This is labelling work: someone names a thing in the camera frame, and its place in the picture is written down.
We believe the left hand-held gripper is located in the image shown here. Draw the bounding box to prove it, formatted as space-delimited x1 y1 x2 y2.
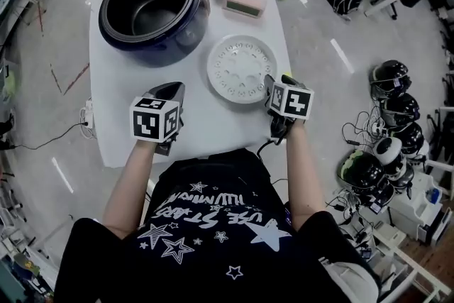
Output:
129 81 187 158

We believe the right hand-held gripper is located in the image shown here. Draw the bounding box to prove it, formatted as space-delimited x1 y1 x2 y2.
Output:
262 74 316 139

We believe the navy blue rice cooker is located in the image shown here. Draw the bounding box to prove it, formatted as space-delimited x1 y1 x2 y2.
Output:
60 0 212 69

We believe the white perforated steamer plate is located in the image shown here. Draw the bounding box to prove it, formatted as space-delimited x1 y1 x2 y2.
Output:
206 33 279 105

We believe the dark metal pot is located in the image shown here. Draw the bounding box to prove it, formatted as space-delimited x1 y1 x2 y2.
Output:
103 0 199 48

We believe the person's left forearm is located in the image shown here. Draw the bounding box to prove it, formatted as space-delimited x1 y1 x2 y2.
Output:
102 141 157 239

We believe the person's right forearm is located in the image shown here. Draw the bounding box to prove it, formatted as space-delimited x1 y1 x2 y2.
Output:
284 119 328 231

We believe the white power strip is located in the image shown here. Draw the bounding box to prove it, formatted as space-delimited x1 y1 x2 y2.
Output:
79 99 95 140

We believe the pink digital clock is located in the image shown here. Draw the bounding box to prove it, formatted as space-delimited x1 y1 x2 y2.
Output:
222 0 268 22

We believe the pile of black helmets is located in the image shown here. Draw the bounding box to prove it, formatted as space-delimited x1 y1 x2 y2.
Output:
336 59 432 204

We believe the person's black star print shirt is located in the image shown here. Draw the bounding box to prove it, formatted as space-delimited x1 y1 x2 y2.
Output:
52 148 382 303

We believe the grey pouch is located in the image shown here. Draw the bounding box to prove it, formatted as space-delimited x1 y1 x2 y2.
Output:
320 255 382 303

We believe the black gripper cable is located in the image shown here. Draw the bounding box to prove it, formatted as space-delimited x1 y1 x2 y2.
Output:
255 138 285 160

